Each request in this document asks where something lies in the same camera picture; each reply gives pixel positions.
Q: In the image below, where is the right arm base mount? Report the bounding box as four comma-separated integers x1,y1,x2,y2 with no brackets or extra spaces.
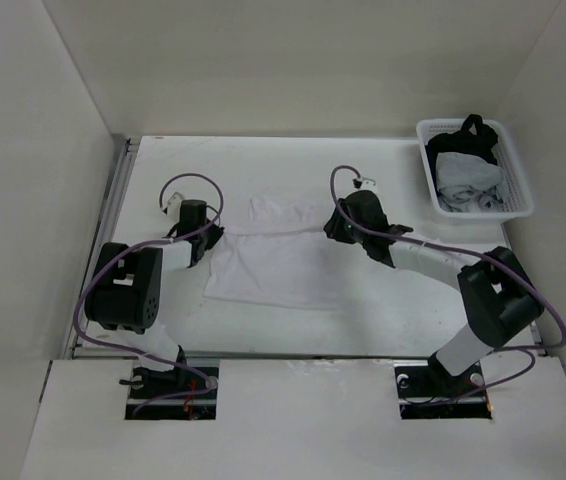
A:
394,361,492,420

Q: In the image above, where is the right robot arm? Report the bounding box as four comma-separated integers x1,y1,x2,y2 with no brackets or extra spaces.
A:
324,190,544,396

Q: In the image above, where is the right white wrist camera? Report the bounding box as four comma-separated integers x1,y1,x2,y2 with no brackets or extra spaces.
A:
352,177,378,195

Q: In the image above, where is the grey tank top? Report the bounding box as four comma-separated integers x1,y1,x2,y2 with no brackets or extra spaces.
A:
435,152,509,213

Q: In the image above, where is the aluminium table frame rail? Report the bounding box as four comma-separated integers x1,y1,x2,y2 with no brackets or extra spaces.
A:
65,133,140,360

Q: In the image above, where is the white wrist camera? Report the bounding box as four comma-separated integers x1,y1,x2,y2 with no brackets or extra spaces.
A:
162,192,185,219
352,177,378,195

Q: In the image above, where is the white tank top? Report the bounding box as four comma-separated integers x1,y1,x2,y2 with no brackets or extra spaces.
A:
202,197,399,311

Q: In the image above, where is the black tank top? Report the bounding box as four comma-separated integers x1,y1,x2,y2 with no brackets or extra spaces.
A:
425,114,499,168

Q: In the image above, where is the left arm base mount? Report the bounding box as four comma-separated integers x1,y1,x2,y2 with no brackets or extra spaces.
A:
119,359,220,421

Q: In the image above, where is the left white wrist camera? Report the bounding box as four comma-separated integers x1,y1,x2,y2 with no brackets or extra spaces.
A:
162,192,185,219

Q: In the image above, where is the white plastic basket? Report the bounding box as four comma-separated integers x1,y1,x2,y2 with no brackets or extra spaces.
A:
416,118,535,225

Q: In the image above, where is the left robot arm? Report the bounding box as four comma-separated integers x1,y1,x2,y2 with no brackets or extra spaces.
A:
78,199,224,335

